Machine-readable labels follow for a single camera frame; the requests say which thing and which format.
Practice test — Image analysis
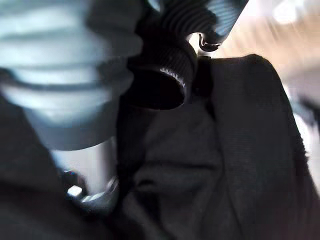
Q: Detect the right robot hand black cloth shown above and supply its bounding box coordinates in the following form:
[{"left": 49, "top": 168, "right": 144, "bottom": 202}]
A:
[{"left": 0, "top": 0, "right": 248, "bottom": 215}]

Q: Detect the black garment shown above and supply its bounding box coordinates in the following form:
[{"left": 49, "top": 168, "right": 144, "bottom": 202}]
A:
[{"left": 0, "top": 53, "right": 320, "bottom": 240}]

